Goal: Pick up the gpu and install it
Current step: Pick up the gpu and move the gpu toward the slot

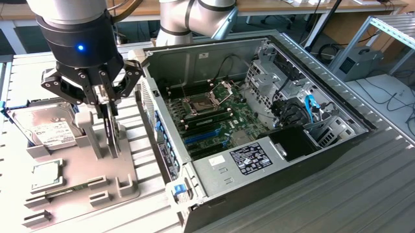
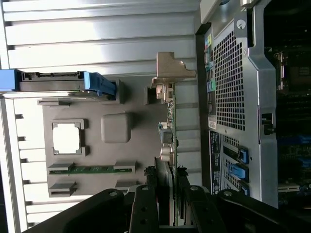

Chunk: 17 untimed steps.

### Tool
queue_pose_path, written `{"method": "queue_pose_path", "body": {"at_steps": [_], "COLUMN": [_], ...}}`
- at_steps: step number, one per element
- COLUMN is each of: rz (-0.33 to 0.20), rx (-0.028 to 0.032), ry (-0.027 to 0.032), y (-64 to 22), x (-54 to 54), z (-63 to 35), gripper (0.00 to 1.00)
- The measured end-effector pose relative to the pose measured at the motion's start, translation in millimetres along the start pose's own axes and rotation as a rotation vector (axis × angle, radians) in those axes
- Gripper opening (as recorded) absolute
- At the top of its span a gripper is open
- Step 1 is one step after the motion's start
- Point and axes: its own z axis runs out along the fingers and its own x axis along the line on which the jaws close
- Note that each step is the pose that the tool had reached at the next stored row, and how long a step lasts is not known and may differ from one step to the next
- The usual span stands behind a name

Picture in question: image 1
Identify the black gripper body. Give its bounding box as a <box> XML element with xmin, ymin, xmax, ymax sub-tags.
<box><xmin>35</xmin><ymin>9</ymin><xmax>125</xmax><ymax>72</ymax></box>

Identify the low-profile graphics card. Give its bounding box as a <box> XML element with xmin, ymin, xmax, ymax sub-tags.
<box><xmin>95</xmin><ymin>84</ymin><xmax>123</xmax><ymax>160</ymax></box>

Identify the silver hard disk drive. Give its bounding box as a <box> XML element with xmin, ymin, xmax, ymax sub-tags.
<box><xmin>5</xmin><ymin>98</ymin><xmax>80</xmax><ymax>150</ymax></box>

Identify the thin socket locking lever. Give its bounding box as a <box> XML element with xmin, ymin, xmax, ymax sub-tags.
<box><xmin>177</xmin><ymin>79</ymin><xmax>188</xmax><ymax>100</ymax></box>

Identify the blue disk caddy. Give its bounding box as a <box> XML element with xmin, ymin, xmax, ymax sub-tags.
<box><xmin>0</xmin><ymin>97</ymin><xmax>80</xmax><ymax>117</ymax></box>

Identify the black RAM slot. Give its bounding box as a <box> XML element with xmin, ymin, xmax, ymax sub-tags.
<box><xmin>165</xmin><ymin>81</ymin><xmax>211</xmax><ymax>91</ymax></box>
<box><xmin>167</xmin><ymin>83</ymin><xmax>212</xmax><ymax>94</ymax></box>
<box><xmin>168</xmin><ymin>86</ymin><xmax>213</xmax><ymax>97</ymax></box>
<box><xmin>169</xmin><ymin>88</ymin><xmax>215</xmax><ymax>100</ymax></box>

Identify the blue card retainer strip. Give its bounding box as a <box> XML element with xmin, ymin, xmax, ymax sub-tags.
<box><xmin>153</xmin><ymin>120</ymin><xmax>181</xmax><ymax>172</ymax></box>

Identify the CPU socket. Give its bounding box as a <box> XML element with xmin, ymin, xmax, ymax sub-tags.
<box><xmin>181</xmin><ymin>93</ymin><xmax>212</xmax><ymax>115</ymax></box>

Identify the metal socket cover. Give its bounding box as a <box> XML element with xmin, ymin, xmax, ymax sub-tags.
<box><xmin>208</xmin><ymin>81</ymin><xmax>235</xmax><ymax>102</ymax></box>

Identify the black labelled RAM stick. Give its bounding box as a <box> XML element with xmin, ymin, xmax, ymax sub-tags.
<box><xmin>187</xmin><ymin>115</ymin><xmax>232</xmax><ymax>130</ymax></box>

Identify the blue expansion slot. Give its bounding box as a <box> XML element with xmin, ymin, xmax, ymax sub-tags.
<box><xmin>184</xmin><ymin>130</ymin><xmax>221</xmax><ymax>144</ymax></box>

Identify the grey parts rack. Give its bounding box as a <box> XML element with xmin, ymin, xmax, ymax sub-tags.
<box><xmin>21</xmin><ymin>111</ymin><xmax>140</xmax><ymax>230</ymax></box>

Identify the green Dell motherboard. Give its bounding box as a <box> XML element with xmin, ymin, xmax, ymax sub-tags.
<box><xmin>164</xmin><ymin>79</ymin><xmax>276</xmax><ymax>161</ymax></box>

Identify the silver CPU chip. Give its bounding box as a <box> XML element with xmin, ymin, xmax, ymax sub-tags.
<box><xmin>31</xmin><ymin>162</ymin><xmax>64</xmax><ymax>190</ymax></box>

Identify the black slot with blue latch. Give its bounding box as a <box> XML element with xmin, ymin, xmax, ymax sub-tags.
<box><xmin>187</xmin><ymin>140</ymin><xmax>228</xmax><ymax>152</ymax></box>

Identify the silver disk bay cage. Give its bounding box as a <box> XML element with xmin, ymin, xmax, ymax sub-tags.
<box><xmin>244</xmin><ymin>40</ymin><xmax>370</xmax><ymax>149</ymax></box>

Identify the black expansion slot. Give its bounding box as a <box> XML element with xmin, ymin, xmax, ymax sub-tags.
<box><xmin>189</xmin><ymin>147</ymin><xmax>229</xmax><ymax>158</ymax></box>

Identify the silver chipset heatsink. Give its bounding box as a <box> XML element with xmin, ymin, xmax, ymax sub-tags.
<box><xmin>231</xmin><ymin>131</ymin><xmax>257</xmax><ymax>144</ymax></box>

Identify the green RAM stick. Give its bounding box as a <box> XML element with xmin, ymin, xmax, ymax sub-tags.
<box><xmin>25</xmin><ymin>183</ymin><xmax>91</xmax><ymax>202</ymax></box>

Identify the black office chair base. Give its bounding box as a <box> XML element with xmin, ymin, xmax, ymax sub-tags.
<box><xmin>245</xmin><ymin>14</ymin><xmax>296</xmax><ymax>30</ymax></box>

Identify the silver power supply unit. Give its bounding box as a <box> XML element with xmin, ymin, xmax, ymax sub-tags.
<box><xmin>191</xmin><ymin>135</ymin><xmax>289</xmax><ymax>198</ymax></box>

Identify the open black PC case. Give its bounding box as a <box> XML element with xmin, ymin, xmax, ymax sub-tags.
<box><xmin>128</xmin><ymin>29</ymin><xmax>379</xmax><ymax>233</ymax></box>

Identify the black slanted pole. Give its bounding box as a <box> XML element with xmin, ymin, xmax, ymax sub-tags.
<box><xmin>304</xmin><ymin>0</ymin><xmax>344</xmax><ymax>49</ymax></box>

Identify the grey equipment box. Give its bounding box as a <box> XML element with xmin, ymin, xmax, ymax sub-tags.
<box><xmin>336</xmin><ymin>46</ymin><xmax>386</xmax><ymax>82</ymax></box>

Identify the beige cable hose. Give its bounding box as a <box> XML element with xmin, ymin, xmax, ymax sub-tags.
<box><xmin>111</xmin><ymin>0</ymin><xmax>144</xmax><ymax>24</ymax></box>

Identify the wooden desk white frame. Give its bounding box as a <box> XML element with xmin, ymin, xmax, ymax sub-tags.
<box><xmin>237</xmin><ymin>0</ymin><xmax>408</xmax><ymax>49</ymax></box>
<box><xmin>0</xmin><ymin>0</ymin><xmax>163</xmax><ymax>55</ymax></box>

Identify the thick black wire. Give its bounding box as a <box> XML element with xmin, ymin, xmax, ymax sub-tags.
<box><xmin>216</xmin><ymin>54</ymin><xmax>251</xmax><ymax>81</ymax></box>

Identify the black power wire bundle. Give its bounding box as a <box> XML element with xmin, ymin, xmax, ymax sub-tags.
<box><xmin>271</xmin><ymin>99</ymin><xmax>307</xmax><ymax>128</ymax></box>

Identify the blue disk wire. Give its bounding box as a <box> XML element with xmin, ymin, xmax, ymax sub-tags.
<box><xmin>303</xmin><ymin>94</ymin><xmax>318</xmax><ymax>124</ymax></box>

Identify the coiled black cable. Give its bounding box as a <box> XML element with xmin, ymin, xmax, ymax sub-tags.
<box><xmin>316</xmin><ymin>43</ymin><xmax>340</xmax><ymax>61</ymax></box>

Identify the loose black cable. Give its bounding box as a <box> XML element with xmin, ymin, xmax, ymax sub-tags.
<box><xmin>355</xmin><ymin>79</ymin><xmax>415</xmax><ymax>112</ymax></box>

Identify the aluminium frame table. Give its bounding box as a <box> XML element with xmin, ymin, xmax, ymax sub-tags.
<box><xmin>327</xmin><ymin>13</ymin><xmax>415</xmax><ymax>76</ymax></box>

